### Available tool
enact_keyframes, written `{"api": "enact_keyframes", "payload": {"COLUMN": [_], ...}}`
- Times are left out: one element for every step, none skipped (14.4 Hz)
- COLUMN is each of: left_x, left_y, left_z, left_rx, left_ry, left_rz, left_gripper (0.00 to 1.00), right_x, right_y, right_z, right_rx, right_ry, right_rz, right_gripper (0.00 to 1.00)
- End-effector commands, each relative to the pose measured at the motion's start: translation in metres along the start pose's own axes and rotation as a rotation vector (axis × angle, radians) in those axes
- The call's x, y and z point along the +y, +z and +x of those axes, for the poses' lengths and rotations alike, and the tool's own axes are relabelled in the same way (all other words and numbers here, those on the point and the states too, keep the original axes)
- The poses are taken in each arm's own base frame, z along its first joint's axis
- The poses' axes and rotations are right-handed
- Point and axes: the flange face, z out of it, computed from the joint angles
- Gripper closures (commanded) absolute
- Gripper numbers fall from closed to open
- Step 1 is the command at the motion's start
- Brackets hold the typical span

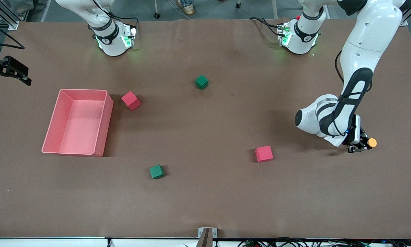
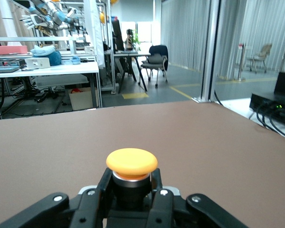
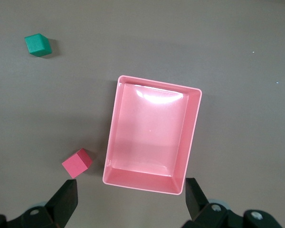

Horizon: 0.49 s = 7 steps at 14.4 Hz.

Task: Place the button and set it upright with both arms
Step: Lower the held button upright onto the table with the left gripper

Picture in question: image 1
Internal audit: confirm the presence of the grey fabric bundle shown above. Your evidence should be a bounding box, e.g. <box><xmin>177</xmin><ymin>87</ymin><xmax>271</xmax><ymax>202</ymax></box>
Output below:
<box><xmin>7</xmin><ymin>0</ymin><xmax>34</xmax><ymax>14</ymax></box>

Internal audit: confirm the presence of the pink plastic bin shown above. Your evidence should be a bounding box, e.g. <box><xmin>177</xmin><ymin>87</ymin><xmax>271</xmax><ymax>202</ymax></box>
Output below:
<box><xmin>41</xmin><ymin>89</ymin><xmax>114</xmax><ymax>157</ymax></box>

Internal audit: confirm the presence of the red cube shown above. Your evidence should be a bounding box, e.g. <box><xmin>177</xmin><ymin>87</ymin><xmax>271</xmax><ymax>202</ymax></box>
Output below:
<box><xmin>121</xmin><ymin>91</ymin><xmax>142</xmax><ymax>111</ymax></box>
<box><xmin>255</xmin><ymin>145</ymin><xmax>274</xmax><ymax>163</ymax></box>

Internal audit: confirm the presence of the green cube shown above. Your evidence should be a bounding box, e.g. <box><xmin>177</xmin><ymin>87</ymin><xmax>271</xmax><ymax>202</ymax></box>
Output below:
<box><xmin>195</xmin><ymin>75</ymin><xmax>209</xmax><ymax>90</ymax></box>
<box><xmin>149</xmin><ymin>164</ymin><xmax>165</xmax><ymax>180</ymax></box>

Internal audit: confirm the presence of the beige shoe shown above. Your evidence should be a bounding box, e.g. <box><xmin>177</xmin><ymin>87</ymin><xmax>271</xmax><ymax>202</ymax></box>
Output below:
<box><xmin>176</xmin><ymin>0</ymin><xmax>195</xmax><ymax>15</ymax></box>

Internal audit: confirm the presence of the black cable bundle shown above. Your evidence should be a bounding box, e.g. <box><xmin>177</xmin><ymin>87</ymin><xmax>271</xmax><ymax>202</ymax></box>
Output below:
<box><xmin>238</xmin><ymin>237</ymin><xmax>411</xmax><ymax>247</ymax></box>

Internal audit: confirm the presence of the black right arm base cable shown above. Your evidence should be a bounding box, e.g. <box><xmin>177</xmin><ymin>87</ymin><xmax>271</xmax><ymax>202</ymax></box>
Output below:
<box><xmin>89</xmin><ymin>0</ymin><xmax>140</xmax><ymax>35</ymax></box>

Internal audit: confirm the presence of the black arm base cable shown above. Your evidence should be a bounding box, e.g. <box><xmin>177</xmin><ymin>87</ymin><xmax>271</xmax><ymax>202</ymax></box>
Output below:
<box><xmin>89</xmin><ymin>0</ymin><xmax>140</xmax><ymax>35</ymax></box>
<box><xmin>249</xmin><ymin>17</ymin><xmax>285</xmax><ymax>36</ymax></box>

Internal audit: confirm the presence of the black left arm base cable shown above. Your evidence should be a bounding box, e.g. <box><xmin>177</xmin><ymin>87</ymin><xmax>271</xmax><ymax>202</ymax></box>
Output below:
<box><xmin>249</xmin><ymin>17</ymin><xmax>285</xmax><ymax>36</ymax></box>

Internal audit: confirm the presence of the white floor cable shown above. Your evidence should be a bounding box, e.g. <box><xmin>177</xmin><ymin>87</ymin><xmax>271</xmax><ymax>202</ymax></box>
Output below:
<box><xmin>167</xmin><ymin>0</ymin><xmax>191</xmax><ymax>20</ymax></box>

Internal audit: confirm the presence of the metal bracket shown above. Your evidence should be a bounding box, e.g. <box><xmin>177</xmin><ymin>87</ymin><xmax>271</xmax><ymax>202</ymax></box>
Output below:
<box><xmin>198</xmin><ymin>227</ymin><xmax>218</xmax><ymax>239</ymax></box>

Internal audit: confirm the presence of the brown post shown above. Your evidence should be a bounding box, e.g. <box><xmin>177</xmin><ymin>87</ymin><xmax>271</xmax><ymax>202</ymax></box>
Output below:
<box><xmin>196</xmin><ymin>228</ymin><xmax>213</xmax><ymax>247</ymax></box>

